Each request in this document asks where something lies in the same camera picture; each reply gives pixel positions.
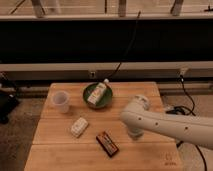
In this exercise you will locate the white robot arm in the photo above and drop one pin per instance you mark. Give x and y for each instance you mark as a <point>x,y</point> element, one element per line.
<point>195,130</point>

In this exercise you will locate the green bowl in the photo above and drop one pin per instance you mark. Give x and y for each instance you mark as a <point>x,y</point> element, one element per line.
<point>104,101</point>

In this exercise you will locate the white green-labelled bottle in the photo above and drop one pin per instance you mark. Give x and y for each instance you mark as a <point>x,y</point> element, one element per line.
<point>97,93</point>

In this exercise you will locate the clear plastic cup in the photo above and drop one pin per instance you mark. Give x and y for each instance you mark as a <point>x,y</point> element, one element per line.
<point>60,101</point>

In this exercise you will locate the dark orange-labelled box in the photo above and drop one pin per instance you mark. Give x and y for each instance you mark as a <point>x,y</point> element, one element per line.
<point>107,144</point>

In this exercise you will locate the dark object at left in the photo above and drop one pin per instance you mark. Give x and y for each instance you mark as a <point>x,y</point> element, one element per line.
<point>8,101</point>

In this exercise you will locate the white wall outlet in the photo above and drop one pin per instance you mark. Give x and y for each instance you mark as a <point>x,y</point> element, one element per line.
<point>92,74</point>

